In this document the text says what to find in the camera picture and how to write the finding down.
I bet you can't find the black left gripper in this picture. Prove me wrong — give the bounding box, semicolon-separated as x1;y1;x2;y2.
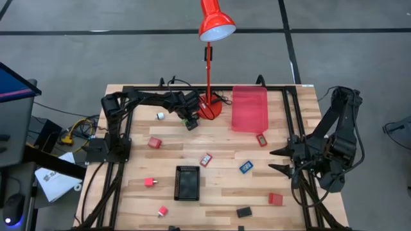
175;90;202;132

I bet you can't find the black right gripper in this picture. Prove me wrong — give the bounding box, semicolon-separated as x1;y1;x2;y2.
268;136;311;180

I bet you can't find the red pocket calculator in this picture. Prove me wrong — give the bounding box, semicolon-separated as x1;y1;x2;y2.
199;152;213;168

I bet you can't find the blue pocket calculator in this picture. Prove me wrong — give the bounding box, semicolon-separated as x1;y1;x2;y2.
238;160;254;175

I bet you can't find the red rectangular box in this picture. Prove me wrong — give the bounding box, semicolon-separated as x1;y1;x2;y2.
268;192;284;207

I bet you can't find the red cube charger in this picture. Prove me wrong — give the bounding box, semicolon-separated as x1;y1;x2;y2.
147;136;163;150

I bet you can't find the black rectangular box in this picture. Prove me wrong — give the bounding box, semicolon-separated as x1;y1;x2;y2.
236;206;253;219

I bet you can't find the pink translucent bin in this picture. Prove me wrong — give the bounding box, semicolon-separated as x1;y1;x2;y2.
231;85;270;134

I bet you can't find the black mesh basket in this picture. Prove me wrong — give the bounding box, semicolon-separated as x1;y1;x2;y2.
173;165;201;202

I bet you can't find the red desk lamp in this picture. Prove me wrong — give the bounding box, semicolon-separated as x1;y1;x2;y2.
195;0;237;121

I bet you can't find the grey chair base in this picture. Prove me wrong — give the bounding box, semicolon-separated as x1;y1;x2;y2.
381;115;411;142

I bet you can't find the black desk crossbar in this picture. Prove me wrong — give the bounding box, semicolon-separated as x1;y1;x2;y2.
24;146;87;180

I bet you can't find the black box under desk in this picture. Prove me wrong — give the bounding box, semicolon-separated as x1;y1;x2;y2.
28;115;64;154

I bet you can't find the white paper booklet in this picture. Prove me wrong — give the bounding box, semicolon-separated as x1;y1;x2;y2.
34;151;83;203

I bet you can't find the computer monitor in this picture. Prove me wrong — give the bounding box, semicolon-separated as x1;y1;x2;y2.
0;62;43;104

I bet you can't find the black desk surface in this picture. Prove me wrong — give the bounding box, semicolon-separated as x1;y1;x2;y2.
0;162;38;231

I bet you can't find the black computer mouse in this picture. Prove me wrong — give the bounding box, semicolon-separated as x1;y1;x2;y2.
2;192;26;227

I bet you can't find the black lamp cable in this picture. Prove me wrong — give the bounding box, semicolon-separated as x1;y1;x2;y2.
213;90;233;107

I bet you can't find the black aluminium table frame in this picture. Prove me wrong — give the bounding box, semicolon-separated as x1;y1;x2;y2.
72;83;351;231

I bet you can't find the yellow cable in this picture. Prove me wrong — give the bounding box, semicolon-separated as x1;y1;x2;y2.
58;117;96;154

